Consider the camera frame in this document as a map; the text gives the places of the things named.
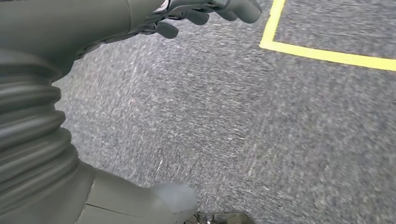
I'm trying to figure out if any ribbed grey left arm sleeve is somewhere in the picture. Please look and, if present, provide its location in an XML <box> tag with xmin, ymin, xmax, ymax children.
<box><xmin>0</xmin><ymin>72</ymin><xmax>97</xmax><ymax>224</ymax></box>

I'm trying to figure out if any black robot left foot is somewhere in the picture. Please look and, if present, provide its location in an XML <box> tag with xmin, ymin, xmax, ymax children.
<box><xmin>185</xmin><ymin>212</ymin><xmax>256</xmax><ymax>224</ymax></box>

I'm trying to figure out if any yellow floor tape square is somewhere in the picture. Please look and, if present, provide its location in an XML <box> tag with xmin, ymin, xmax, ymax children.
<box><xmin>259</xmin><ymin>0</ymin><xmax>396</xmax><ymax>72</ymax></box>

